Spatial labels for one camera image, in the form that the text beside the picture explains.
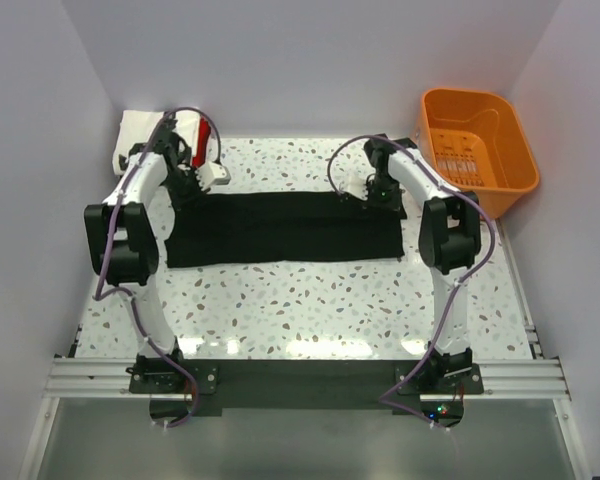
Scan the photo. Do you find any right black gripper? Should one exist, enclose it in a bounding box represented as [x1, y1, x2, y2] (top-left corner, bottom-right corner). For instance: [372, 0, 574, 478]
[361, 173, 403, 217]

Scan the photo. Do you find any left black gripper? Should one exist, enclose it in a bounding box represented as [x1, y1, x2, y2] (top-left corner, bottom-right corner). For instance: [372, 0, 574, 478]
[161, 166, 211, 212]

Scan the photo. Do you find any black t shirt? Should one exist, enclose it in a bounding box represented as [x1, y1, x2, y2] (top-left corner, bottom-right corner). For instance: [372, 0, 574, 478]
[165, 192, 407, 269]

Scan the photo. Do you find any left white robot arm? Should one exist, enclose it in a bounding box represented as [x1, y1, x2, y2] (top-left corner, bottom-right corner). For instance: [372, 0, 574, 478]
[84, 111, 206, 396]

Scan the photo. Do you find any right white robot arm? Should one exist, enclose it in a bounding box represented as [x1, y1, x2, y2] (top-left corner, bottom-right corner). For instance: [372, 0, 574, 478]
[364, 134, 482, 393]

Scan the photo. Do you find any folded red t shirt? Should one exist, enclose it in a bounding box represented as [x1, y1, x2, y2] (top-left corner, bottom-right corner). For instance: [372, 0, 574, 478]
[192, 118, 212, 168]

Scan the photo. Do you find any folded white printed t shirt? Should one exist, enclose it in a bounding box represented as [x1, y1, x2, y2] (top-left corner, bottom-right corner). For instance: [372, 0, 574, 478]
[112, 110, 201, 177]

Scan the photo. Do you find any orange plastic basket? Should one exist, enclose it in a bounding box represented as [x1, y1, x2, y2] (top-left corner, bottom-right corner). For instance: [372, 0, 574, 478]
[413, 88, 540, 219]

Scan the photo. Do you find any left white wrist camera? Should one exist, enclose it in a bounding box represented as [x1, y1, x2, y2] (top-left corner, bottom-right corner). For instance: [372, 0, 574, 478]
[196, 162, 231, 190]

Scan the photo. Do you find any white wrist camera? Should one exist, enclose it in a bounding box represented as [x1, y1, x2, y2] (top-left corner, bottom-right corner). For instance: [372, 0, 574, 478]
[196, 162, 231, 190]
[339, 175, 368, 201]

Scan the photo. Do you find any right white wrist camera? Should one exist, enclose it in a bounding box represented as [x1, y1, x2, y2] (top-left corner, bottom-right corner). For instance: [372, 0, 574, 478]
[339, 175, 368, 201]

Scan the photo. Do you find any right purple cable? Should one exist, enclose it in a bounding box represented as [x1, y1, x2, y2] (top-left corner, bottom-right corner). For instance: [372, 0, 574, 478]
[326, 134, 496, 426]

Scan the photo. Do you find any purple cable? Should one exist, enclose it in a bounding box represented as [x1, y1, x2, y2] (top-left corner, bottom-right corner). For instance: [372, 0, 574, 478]
[92, 107, 224, 429]
[326, 134, 496, 426]

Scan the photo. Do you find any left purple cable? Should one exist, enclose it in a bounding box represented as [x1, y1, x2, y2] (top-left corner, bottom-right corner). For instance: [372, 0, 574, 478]
[92, 107, 224, 429]

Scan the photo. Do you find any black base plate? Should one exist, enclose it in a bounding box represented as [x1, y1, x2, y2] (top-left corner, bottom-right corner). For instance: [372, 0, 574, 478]
[126, 357, 484, 420]

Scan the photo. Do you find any aluminium rail frame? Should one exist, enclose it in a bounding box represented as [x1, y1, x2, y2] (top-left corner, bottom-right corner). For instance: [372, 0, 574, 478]
[19, 219, 596, 480]

